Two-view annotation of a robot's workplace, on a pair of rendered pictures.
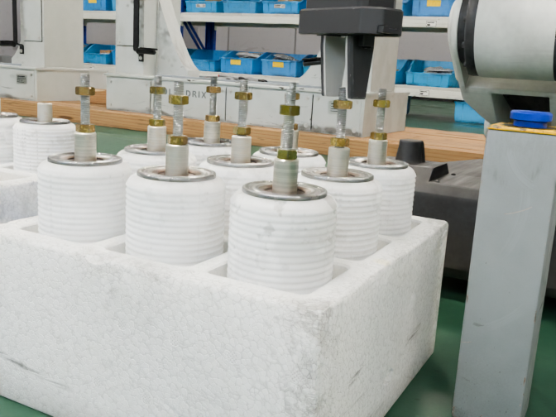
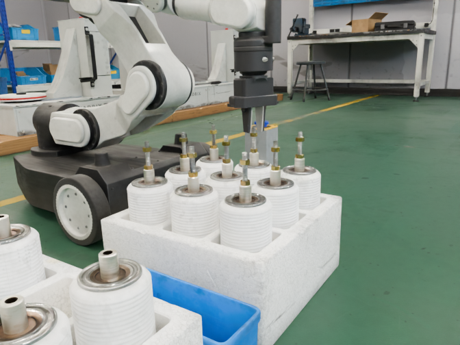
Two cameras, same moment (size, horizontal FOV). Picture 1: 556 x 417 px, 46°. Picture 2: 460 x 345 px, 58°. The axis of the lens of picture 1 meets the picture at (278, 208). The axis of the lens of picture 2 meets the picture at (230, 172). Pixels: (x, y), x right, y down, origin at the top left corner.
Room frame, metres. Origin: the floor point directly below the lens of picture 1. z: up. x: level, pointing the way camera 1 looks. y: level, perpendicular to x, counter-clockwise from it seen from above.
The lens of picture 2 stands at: (0.63, 0.92, 0.50)
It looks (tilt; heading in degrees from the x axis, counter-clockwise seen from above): 15 degrees down; 276
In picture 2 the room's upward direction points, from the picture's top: 1 degrees counter-clockwise
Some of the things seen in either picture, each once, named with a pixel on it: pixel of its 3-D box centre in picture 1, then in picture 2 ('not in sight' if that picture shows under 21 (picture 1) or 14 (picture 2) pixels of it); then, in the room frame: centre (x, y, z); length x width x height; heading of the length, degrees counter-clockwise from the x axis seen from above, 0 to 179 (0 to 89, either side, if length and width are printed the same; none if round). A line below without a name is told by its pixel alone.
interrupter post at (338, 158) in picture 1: (337, 163); (254, 159); (0.68, -0.06, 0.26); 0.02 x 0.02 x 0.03
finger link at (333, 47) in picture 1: (330, 65); (245, 119); (0.70, -0.05, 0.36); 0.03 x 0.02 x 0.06; 128
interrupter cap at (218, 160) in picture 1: (240, 162); (226, 176); (0.73, 0.05, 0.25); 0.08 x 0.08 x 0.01
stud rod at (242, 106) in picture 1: (242, 114); (226, 152); (0.73, 0.05, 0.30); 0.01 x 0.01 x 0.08
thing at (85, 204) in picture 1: (85, 243); (246, 246); (0.68, 0.20, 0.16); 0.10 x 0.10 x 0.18
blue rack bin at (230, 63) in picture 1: (249, 62); not in sight; (6.43, 0.35, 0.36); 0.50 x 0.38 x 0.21; 151
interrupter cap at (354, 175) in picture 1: (337, 175); (254, 164); (0.68, -0.06, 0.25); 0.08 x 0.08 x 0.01
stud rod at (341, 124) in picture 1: (341, 124); (254, 142); (0.68, -0.06, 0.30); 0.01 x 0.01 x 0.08
